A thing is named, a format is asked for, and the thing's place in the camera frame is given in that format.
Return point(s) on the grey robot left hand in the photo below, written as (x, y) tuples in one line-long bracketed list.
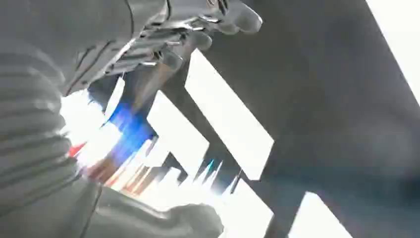
[(115, 33)]

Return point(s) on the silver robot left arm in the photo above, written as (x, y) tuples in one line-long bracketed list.
[(29, 131)]

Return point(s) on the white ceiling light panel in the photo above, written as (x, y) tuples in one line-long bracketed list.
[(177, 131), (403, 33), (315, 220), (249, 213), (229, 115)]

